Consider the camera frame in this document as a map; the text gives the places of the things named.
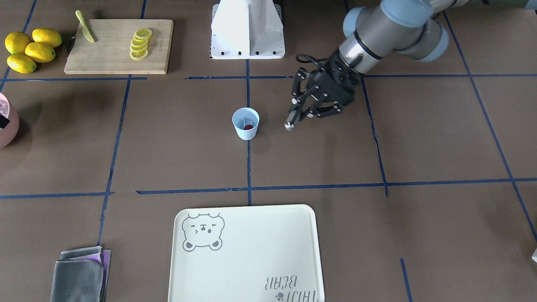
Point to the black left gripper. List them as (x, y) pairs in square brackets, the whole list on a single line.
[(309, 93)]

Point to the steel muddler black tip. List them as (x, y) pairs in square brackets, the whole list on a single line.
[(293, 118)]

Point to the clear ice cube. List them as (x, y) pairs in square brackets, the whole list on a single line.
[(246, 121)]

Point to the light blue cup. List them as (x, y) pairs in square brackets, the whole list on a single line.
[(237, 118)]

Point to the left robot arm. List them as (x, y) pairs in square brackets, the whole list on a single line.
[(394, 26)]

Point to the cream bear tray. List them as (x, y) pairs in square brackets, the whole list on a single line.
[(267, 253)]

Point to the lemon slices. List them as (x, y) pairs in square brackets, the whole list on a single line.
[(139, 45)]

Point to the wooden cutting board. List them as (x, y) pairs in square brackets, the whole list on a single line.
[(109, 54)]

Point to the green knife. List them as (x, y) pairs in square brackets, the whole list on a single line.
[(85, 28)]

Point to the grey folded cloth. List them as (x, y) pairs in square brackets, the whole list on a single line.
[(81, 275)]

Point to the yellow lemon pile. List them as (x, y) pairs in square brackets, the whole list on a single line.
[(27, 51)]

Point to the pink bowl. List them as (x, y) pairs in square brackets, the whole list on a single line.
[(9, 121)]

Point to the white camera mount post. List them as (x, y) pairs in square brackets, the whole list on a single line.
[(246, 30)]

